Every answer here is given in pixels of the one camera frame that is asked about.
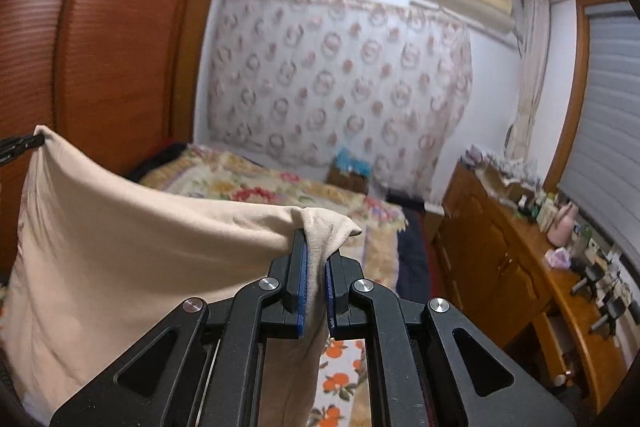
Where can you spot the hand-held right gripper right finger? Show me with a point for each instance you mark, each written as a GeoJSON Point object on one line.
{"type": "Point", "coordinates": [330, 294]}

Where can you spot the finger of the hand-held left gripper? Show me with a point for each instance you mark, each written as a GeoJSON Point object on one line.
{"type": "Point", "coordinates": [17, 147]}

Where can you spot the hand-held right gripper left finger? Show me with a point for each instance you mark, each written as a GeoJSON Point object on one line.
{"type": "Point", "coordinates": [300, 287]}

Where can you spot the beige printed t-shirt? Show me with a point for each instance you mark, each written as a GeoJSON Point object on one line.
{"type": "Point", "coordinates": [125, 247]}

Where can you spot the floral blanket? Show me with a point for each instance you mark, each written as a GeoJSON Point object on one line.
{"type": "Point", "coordinates": [240, 177]}

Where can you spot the brown slatted wooden wardrobe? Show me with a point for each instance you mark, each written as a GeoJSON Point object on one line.
{"type": "Point", "coordinates": [125, 32]}

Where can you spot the wooden sideboard cabinet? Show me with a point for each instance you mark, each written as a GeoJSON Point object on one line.
{"type": "Point", "coordinates": [485, 247]}

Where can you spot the cardboard box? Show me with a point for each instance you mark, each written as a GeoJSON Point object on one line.
{"type": "Point", "coordinates": [500, 182]}

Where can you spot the sheer circle-patterned curtain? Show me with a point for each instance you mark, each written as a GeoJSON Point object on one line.
{"type": "Point", "coordinates": [340, 82]}

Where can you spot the pink tissue pack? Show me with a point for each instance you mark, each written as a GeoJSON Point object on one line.
{"type": "Point", "coordinates": [557, 258]}

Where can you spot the pink bottle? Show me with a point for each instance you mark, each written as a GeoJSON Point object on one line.
{"type": "Point", "coordinates": [562, 224]}

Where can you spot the small black tripod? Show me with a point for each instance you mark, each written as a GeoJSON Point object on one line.
{"type": "Point", "coordinates": [610, 312]}
{"type": "Point", "coordinates": [590, 277]}

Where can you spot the beige tied drape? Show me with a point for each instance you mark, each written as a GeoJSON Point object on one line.
{"type": "Point", "coordinates": [532, 82]}

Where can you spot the grey striped window blind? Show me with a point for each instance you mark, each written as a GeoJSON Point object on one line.
{"type": "Point", "coordinates": [610, 132]}

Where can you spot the wooden window frame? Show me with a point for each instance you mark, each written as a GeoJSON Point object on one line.
{"type": "Point", "coordinates": [567, 107]}

